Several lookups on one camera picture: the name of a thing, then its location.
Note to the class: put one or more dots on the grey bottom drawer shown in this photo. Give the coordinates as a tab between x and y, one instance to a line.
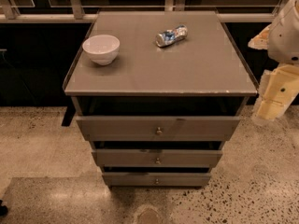
156	179

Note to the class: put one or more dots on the black object at floor edge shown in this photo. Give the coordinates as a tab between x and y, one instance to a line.
3	209

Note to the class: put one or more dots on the grey drawer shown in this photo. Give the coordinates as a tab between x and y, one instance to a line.
156	179
156	157
157	128

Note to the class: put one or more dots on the white ceramic bowl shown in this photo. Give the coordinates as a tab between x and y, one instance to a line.
102	49

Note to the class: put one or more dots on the crushed blue silver can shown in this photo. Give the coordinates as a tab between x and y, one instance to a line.
170	37

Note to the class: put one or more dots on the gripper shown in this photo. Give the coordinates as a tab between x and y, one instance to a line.
285	36

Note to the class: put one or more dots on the grey top drawer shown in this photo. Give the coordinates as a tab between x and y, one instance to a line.
157	128

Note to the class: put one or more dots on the metal glass railing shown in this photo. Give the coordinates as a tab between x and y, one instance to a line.
85	10

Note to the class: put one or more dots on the grey drawer cabinet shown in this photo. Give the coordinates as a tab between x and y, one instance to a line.
199	76

